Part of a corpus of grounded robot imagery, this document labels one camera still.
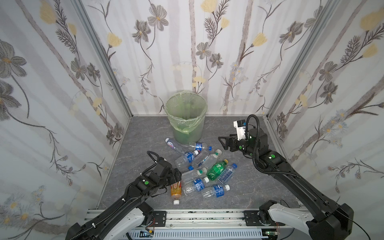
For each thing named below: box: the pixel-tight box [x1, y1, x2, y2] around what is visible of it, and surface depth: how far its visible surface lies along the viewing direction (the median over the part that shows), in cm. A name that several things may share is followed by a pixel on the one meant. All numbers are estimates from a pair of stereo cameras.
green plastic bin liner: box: [165, 90, 208, 145], surface depth 97 cm
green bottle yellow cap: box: [206, 159, 229, 181], surface depth 88 cm
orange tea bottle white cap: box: [171, 181, 182, 206], surface depth 80 cm
